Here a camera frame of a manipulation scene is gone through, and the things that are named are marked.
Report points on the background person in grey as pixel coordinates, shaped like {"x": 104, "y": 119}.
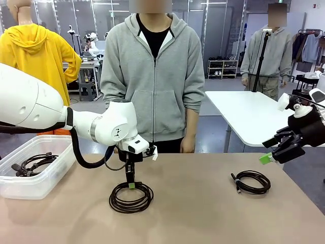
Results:
{"x": 276, "y": 56}

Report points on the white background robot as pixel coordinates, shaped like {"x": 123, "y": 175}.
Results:
{"x": 93, "y": 49}

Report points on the background person's left hand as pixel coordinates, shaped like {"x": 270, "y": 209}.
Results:
{"x": 283, "y": 84}

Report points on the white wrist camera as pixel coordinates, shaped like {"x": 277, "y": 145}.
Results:
{"x": 284, "y": 101}
{"x": 137, "y": 147}

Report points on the black tripod pole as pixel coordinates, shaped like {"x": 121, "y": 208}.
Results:
{"x": 266, "y": 35}

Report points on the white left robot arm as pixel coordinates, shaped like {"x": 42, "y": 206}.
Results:
{"x": 25, "y": 101}

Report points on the person's left forearm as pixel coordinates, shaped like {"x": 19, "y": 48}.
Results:
{"x": 191, "y": 124}

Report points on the white device on stand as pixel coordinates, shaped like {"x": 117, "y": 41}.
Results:
{"x": 71, "y": 30}

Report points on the clear plastic storage bin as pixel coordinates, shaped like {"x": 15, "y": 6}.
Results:
{"x": 38, "y": 188}

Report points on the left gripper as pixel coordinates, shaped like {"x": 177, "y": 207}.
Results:
{"x": 132, "y": 157}

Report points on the white table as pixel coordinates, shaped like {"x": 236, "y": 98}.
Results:
{"x": 241, "y": 114}

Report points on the background person's right hand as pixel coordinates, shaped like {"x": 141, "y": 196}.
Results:
{"x": 245, "y": 81}

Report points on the background workbench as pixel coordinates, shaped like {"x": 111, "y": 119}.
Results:
{"x": 87, "y": 66}

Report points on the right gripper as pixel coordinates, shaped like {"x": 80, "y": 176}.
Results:
{"x": 312, "y": 129}

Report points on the shoe rack with shoes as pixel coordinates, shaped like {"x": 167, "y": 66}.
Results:
{"x": 223, "y": 68}

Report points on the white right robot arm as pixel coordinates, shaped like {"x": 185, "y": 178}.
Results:
{"x": 318, "y": 95}

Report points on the person's left hand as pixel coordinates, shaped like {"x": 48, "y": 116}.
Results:
{"x": 188, "y": 145}

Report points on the white box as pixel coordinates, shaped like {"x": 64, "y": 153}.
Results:
{"x": 312, "y": 75}

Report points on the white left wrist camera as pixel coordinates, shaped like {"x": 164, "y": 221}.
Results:
{"x": 137, "y": 147}

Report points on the mannequin in yellow hoodie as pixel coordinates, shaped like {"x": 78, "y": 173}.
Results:
{"x": 33, "y": 50}

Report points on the clothes rack with garments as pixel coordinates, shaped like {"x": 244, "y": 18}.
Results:
{"x": 308, "y": 48}

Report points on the black utility cart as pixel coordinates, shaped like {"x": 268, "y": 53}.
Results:
{"x": 304, "y": 81}

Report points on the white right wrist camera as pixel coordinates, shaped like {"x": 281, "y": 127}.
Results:
{"x": 284, "y": 101}

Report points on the person in grey hoodie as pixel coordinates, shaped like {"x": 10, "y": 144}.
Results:
{"x": 152, "y": 89}

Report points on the grey step stool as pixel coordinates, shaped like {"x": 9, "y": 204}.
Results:
{"x": 87, "y": 89}

